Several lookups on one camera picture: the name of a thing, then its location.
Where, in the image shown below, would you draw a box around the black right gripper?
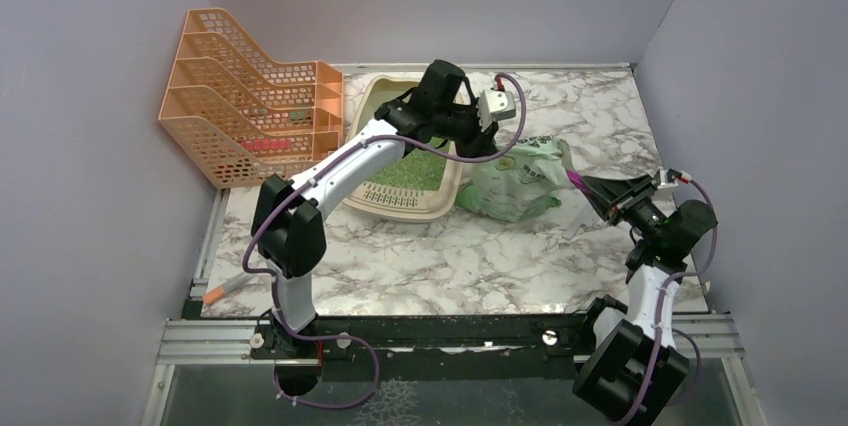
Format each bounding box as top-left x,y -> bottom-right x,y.
577,174 -> 666,242

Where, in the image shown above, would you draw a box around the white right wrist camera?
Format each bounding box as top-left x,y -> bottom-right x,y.
652,168 -> 693,197

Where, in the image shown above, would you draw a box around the orange marker pen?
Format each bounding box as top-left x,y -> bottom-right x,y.
202,272 -> 254,306

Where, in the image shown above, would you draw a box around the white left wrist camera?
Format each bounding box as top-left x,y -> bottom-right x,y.
477,88 -> 517,131

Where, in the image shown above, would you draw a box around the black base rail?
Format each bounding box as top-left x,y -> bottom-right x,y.
249,312 -> 596,382

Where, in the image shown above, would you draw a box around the white bag sealing clip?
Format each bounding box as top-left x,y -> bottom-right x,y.
563,204 -> 598,240

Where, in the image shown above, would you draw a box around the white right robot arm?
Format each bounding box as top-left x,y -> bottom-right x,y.
568,169 -> 718,425

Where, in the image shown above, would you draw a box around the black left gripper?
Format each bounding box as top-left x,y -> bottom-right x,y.
432,98 -> 498,161

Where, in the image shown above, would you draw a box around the orange mesh file rack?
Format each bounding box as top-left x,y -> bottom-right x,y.
158,8 -> 345,190

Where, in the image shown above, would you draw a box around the green litter pellets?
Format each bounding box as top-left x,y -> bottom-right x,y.
370,149 -> 447,191

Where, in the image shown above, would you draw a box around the beige plastic litter box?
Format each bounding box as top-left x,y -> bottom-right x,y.
343,72 -> 463,223

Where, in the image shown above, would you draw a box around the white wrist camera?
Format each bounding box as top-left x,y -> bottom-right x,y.
652,168 -> 693,197
477,88 -> 517,131

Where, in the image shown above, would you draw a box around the green litter bag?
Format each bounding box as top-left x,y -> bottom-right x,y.
455,135 -> 574,223

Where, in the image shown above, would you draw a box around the purple plastic litter scoop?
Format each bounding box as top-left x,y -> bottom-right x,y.
566,170 -> 587,191

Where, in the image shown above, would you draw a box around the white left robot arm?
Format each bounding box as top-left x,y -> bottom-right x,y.
246,60 -> 516,357

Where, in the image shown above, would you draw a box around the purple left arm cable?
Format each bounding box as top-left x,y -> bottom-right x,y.
241,73 -> 528,411

